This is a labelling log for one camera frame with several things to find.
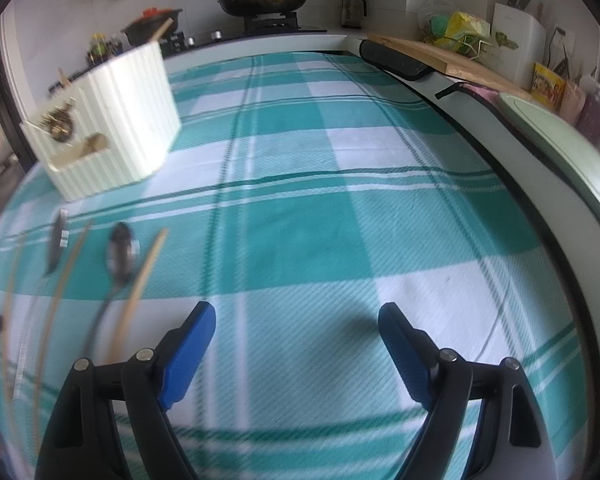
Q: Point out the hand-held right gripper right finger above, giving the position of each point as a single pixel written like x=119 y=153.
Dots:
x=405 y=355

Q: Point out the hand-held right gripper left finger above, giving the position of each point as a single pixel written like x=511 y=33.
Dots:
x=190 y=355

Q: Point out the wooden chopstick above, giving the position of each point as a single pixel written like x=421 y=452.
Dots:
x=140 y=285
x=163 y=29
x=62 y=300
x=63 y=78

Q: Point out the metal spoon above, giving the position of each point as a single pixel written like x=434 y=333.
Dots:
x=122 y=255
x=55 y=245

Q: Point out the cream ribbed utensil holder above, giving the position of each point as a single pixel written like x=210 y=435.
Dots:
x=120 y=110

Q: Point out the teal checked tablecloth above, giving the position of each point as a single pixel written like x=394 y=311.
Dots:
x=305 y=220

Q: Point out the light green cutting board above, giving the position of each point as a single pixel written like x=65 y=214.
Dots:
x=560 y=150

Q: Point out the pink cloth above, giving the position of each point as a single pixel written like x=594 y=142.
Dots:
x=480 y=92

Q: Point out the black oblong tray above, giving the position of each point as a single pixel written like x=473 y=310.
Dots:
x=395 y=60

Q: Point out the wooden cutting board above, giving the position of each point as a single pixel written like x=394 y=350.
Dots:
x=460 y=60

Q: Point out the dark sauce bottle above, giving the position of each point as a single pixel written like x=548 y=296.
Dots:
x=116 y=45
x=99 y=49

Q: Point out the yellow box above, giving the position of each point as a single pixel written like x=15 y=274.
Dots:
x=549 y=87

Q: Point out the pink bottle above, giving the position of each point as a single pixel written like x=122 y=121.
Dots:
x=574 y=102

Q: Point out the purple soap dispenser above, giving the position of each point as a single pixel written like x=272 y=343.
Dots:
x=594 y=115

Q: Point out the white knife holder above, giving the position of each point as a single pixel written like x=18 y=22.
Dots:
x=517 y=45

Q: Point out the green scrubber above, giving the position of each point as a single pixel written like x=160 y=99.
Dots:
x=437 y=26

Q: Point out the black gas stove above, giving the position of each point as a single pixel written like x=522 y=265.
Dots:
x=260 y=30

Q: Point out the black pot with red lid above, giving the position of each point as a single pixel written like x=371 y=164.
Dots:
x=150 y=22

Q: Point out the yellow green bag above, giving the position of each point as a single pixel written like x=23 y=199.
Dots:
x=430 y=15

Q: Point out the glass french press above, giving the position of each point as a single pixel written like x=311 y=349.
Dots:
x=352 y=10

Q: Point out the wall socket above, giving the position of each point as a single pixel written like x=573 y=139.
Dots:
x=564 y=37

